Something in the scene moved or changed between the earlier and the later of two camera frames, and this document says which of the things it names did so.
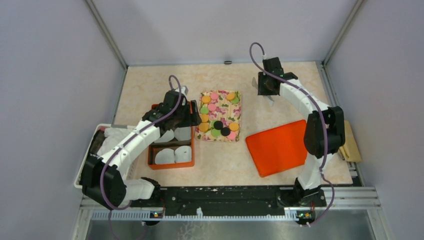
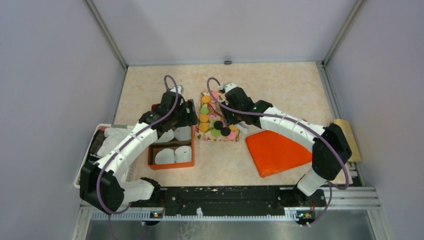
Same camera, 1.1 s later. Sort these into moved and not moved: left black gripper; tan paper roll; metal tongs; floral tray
Moved: metal tongs
Not moved: left black gripper; tan paper roll; floral tray
